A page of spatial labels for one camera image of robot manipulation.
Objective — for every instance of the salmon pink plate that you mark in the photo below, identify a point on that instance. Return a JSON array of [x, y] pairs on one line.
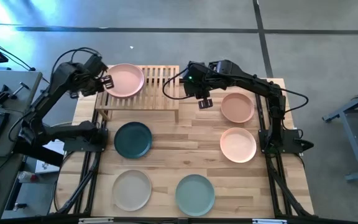
[[126, 80]]

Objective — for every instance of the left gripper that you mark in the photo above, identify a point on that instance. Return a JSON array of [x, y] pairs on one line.
[[92, 76]]

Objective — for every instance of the pale peach plate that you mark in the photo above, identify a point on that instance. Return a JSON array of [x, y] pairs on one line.
[[238, 145]]

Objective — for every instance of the sage green plate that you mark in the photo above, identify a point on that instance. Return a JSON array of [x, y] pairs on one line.
[[195, 195]]

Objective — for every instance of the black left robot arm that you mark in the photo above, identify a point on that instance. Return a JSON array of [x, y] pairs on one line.
[[47, 99]]

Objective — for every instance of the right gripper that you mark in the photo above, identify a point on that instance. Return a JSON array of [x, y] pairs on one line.
[[197, 81]]

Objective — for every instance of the black diagonal beam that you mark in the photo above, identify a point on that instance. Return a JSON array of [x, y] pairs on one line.
[[39, 154]]

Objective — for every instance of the small black item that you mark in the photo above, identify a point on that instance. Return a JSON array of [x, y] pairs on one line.
[[20, 206]]

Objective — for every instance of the terracotta plate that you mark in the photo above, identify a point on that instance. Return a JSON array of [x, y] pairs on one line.
[[237, 107]]

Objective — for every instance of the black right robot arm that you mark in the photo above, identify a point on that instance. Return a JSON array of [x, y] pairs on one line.
[[259, 84]]

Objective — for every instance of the dark green plate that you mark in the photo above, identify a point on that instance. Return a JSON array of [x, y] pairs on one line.
[[133, 140]]

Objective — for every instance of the clear plastic bottle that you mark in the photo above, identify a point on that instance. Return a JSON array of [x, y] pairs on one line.
[[26, 177]]

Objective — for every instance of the white edge strip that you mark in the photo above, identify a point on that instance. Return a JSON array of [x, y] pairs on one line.
[[269, 221], [95, 220]]

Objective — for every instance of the beige plate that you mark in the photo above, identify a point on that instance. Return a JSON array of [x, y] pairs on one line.
[[131, 190]]

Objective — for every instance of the white paper box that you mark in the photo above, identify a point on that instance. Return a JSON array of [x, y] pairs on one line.
[[43, 167]]

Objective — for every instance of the wooden slatted shelf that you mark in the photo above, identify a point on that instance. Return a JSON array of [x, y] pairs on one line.
[[157, 93]]

